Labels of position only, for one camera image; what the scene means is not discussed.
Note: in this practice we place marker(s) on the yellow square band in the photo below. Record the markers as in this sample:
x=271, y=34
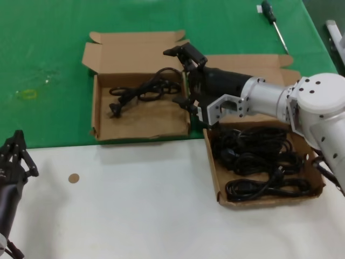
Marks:
x=29, y=98

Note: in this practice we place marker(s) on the shallow open cardboard box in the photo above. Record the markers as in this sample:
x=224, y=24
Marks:
x=134, y=126

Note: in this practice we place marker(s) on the small white label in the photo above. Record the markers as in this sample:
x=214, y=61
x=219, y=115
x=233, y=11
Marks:
x=258, y=9

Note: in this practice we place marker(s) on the grey metal object at edge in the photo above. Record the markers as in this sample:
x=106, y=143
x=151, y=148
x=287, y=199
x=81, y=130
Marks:
x=332, y=29

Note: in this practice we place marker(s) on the brown cardboard disc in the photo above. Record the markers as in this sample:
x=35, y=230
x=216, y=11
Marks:
x=73, y=178

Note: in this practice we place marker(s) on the large open cardboard box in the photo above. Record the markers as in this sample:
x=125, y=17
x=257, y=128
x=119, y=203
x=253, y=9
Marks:
x=242, y=64

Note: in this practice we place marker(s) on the green table cloth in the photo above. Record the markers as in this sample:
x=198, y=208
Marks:
x=54, y=54

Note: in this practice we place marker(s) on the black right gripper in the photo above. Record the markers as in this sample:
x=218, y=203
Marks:
x=215, y=83

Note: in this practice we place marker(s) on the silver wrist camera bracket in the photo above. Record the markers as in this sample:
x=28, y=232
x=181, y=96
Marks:
x=231, y=106

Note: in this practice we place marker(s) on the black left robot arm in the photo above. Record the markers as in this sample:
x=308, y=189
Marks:
x=8, y=210

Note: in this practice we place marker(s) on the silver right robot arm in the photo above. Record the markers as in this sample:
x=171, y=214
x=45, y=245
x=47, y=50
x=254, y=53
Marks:
x=269, y=99

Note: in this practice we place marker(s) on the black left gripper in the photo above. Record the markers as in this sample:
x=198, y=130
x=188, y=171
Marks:
x=10, y=175

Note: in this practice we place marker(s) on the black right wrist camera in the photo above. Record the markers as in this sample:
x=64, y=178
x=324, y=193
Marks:
x=202, y=114

